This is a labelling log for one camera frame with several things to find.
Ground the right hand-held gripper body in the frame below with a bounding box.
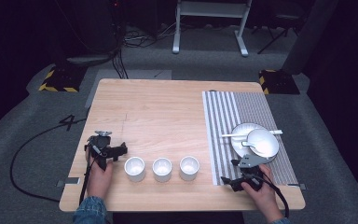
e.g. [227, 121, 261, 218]
[238, 154, 269, 192]

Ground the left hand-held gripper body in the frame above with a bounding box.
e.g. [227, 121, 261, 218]
[84, 130, 119, 172]

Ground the person's right hand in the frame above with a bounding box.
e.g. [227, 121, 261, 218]
[240, 163, 285, 223]

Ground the person's left hand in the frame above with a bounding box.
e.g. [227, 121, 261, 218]
[86, 154, 115, 201]

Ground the white plate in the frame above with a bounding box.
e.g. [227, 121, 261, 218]
[229, 122, 278, 164]

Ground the white cup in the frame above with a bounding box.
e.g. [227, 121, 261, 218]
[152, 157, 173, 183]
[123, 156, 146, 183]
[179, 155, 200, 182]

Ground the white spoon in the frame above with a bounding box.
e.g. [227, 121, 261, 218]
[241, 140, 264, 154]

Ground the white bowl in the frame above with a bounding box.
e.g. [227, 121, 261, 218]
[246, 128, 280, 159]

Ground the grey tape strip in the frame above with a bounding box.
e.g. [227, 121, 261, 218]
[56, 176, 81, 189]
[287, 183, 308, 191]

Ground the grey striped placemat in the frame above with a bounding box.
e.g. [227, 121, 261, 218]
[201, 91, 299, 187]

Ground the black tripod stand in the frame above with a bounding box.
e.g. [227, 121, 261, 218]
[251, 12, 302, 55]

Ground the dark grey column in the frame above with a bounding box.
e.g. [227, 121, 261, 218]
[281, 0, 339, 76]

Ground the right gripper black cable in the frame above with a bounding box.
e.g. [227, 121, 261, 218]
[251, 175, 291, 218]

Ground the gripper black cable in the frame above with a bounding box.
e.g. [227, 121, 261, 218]
[78, 136, 104, 206]
[251, 175, 291, 218]

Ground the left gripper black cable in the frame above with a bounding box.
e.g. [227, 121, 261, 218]
[78, 136, 104, 206]

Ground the black floor cable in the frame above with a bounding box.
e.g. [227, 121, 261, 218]
[9, 117, 88, 203]

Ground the yellow-black striped base plate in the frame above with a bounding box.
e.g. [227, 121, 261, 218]
[258, 68, 301, 96]
[37, 65, 88, 93]

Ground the bundle of black cables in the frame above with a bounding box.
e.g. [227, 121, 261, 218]
[111, 31, 157, 80]

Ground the white metal table frame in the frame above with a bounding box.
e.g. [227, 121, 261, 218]
[172, 0, 254, 58]

